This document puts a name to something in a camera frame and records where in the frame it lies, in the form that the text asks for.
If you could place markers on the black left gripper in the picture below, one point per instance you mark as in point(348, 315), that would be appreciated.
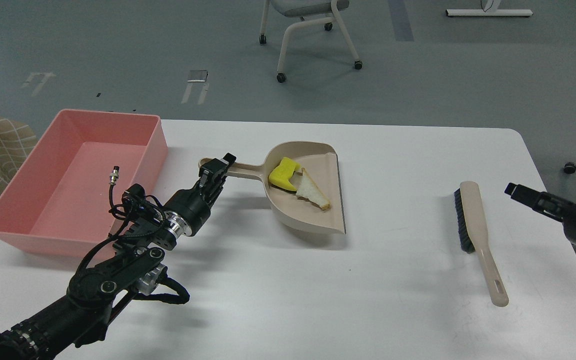
point(189, 209)

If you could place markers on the yellow sponge piece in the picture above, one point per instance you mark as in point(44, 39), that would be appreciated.
point(281, 175)

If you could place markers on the beige hand brush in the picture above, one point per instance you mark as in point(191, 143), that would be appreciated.
point(473, 236)

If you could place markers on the beige plastic dustpan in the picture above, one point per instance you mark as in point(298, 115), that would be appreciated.
point(320, 161)

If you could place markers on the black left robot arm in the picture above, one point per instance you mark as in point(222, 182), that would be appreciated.
point(126, 266)

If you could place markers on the pink plastic bin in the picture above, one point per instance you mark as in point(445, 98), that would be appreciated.
point(58, 201)

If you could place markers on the grey floor socket plate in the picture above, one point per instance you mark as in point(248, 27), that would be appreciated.
point(197, 76)

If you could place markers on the white desk foot bar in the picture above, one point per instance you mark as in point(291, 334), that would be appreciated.
point(489, 9)

